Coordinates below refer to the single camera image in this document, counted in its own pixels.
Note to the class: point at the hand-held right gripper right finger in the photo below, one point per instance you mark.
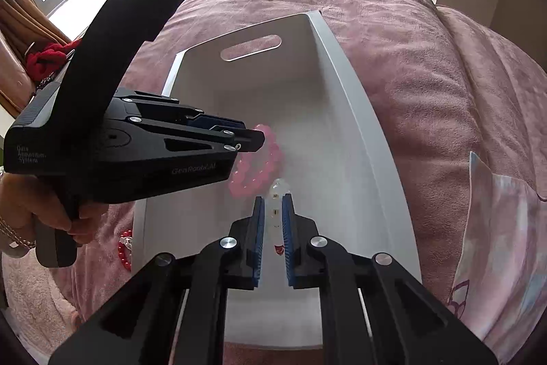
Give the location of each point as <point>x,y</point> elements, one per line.
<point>289,242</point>

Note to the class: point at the red cloth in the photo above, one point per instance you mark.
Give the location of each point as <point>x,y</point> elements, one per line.
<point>42,61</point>

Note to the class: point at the pink bed blanket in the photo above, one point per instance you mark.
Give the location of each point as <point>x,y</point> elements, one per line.
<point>427,91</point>

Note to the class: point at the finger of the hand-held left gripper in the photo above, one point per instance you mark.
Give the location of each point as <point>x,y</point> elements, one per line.
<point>171,108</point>
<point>252,141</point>

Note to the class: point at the white storage box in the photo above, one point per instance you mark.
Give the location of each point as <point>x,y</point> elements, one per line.
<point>342,155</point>

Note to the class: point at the brown curtain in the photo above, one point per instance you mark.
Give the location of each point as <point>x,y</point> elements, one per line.
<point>25,12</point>

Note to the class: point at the person's left hand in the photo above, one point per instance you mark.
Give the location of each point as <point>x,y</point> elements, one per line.
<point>45,206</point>

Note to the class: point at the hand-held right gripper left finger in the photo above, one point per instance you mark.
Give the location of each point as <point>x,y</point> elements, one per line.
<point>257,242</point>

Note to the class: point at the pastel printed pillow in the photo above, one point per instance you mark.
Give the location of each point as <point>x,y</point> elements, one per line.
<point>504,241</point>

